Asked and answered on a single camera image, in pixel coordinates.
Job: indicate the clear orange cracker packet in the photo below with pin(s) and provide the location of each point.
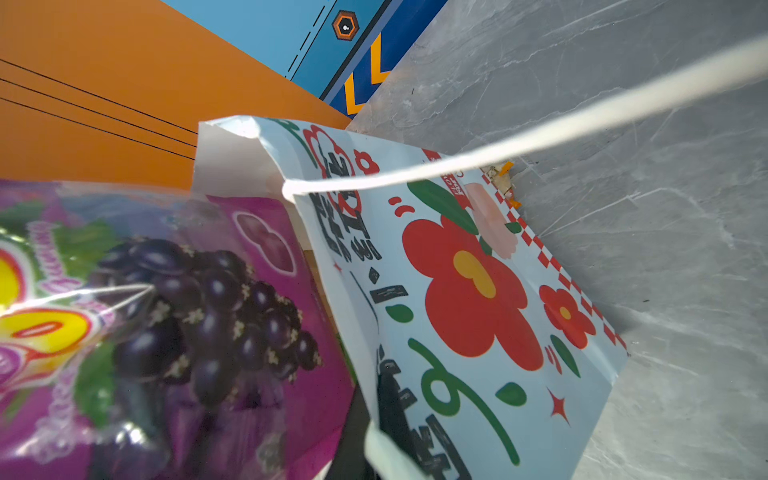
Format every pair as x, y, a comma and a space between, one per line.
501, 177

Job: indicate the purple grape candy bag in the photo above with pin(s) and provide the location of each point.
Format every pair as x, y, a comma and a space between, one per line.
147, 335

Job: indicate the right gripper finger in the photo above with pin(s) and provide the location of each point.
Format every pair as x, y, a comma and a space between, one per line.
349, 462

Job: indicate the white floral paper bag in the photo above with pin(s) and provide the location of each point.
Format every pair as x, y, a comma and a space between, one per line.
477, 355

